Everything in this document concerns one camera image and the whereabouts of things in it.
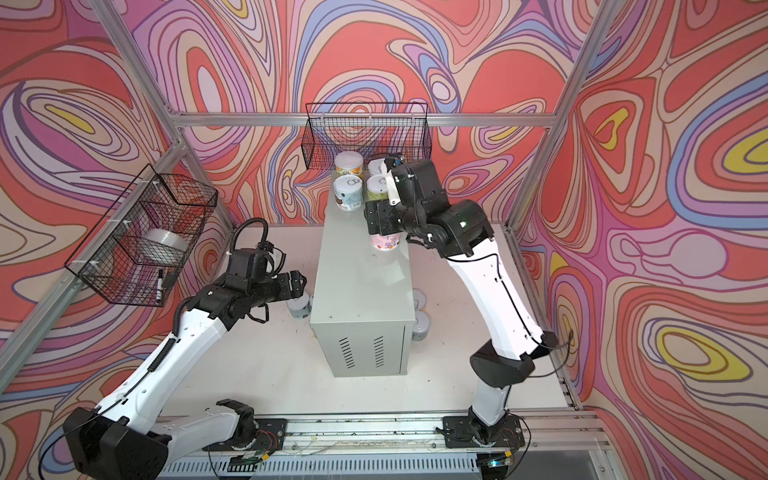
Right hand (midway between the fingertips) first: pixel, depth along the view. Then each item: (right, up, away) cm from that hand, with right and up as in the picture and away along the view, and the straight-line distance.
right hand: (386, 217), depth 65 cm
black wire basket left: (-63, -7, +9) cm, 64 cm away
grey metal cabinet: (-5, -19, -6) cm, 20 cm away
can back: (-27, -25, +26) cm, 45 cm away
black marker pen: (-55, -17, +7) cm, 58 cm away
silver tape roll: (-55, -5, +8) cm, 56 cm away
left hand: (-24, -15, +14) cm, 31 cm away
